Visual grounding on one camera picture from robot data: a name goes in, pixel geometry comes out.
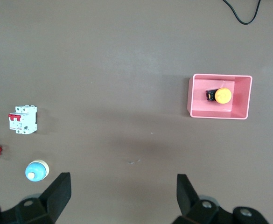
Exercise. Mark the yellow push button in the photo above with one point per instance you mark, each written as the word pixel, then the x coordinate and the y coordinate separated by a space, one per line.
pixel 223 95

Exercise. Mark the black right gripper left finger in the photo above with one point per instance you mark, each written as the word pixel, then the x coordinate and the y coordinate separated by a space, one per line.
pixel 54 200

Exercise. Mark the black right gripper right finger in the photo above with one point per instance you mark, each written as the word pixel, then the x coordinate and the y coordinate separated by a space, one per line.
pixel 190 207

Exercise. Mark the pink plastic box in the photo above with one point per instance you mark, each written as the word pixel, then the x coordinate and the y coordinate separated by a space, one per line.
pixel 198 112

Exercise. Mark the blue call bell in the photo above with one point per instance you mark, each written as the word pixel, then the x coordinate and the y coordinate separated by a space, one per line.
pixel 36 172

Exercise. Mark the white circuit breaker red switch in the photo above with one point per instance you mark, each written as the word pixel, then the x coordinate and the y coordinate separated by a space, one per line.
pixel 24 121

